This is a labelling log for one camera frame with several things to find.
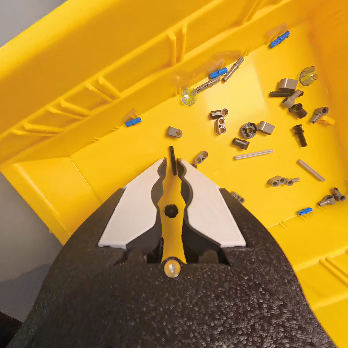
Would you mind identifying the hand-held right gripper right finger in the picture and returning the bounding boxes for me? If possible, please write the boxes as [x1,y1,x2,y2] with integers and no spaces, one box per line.
[177,158,247,263]

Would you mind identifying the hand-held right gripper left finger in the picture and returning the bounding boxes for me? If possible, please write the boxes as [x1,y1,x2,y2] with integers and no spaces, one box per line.
[98,158,167,263]

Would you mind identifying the yellow plastic bin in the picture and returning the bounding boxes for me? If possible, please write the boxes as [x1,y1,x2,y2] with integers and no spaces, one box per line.
[0,0,348,348]

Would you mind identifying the black toy axle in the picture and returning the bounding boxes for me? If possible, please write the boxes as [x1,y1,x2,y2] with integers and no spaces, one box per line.
[169,146,178,176]

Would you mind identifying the mixed toy parts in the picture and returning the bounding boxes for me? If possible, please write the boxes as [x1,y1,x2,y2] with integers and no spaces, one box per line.
[125,30,347,218]

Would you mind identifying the grey desk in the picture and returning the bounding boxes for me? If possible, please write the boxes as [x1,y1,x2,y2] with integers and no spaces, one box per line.
[0,0,68,322]

